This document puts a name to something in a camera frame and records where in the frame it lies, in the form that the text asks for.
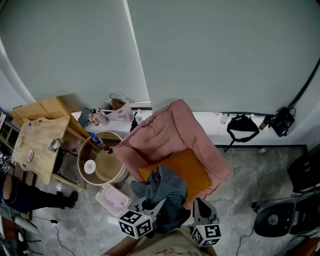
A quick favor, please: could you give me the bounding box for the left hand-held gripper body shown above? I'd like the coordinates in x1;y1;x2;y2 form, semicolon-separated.
118;196;167;240

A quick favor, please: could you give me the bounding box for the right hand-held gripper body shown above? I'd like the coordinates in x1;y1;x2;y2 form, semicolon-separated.
190;197;222;248

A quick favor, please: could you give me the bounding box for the grey cloth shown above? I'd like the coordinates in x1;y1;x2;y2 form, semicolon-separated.
130;164;191;234

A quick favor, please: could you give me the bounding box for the person's left forearm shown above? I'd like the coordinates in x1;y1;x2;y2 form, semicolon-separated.
100;235;144;256

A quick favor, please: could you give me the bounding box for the orange seat cushion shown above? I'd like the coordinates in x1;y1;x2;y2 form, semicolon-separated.
137;148;213;201

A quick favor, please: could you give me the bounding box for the black cloth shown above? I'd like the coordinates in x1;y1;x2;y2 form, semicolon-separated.
129;112;139;133

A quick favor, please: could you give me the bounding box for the teal cloth bundle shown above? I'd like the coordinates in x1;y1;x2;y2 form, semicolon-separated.
77;107;94;129

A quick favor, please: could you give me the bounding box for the white and pink basket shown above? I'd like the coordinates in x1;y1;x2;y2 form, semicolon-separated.
95;183;133;217

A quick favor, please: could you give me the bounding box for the person's beige patterned shirt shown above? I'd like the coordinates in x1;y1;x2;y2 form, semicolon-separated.
134;225;209;256

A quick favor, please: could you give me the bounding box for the round wooden side table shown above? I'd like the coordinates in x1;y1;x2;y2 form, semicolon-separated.
77;130;130;186

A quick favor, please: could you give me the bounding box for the small white round dish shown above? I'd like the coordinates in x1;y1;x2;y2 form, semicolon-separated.
83;160;97;175

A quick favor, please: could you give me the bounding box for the blue cap plastic bottle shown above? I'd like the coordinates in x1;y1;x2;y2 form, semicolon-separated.
90;132;105;149

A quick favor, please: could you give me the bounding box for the white printed tote bag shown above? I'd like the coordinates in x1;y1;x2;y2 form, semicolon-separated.
100;90;135;124

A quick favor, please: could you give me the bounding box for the black chair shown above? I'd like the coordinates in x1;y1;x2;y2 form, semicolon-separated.
52;146;79;176

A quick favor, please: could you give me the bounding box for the crumpled silver wrapper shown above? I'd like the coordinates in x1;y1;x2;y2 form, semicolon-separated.
47;138;62;153

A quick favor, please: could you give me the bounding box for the black box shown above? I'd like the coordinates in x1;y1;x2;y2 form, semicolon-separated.
286;146;320;194

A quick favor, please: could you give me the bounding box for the dark thermos flask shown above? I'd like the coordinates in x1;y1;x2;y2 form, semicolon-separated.
258;115;272;131

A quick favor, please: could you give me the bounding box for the light wooden table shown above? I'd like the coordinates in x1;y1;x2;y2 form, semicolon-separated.
10;115;87;191

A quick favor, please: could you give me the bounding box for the light wooden cabinet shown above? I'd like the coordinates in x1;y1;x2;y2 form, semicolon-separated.
9;95;76;121

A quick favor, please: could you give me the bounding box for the black floor cable with adapter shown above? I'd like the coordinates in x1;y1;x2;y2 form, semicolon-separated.
31;215;77;256

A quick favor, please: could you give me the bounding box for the black strap bag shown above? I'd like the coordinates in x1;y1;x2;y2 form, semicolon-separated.
223;113;261;154

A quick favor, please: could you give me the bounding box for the black camera device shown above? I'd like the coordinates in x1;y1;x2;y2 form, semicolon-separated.
270;106;296;138

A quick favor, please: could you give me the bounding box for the black wall cable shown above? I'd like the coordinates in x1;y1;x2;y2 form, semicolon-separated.
286;57;320;111

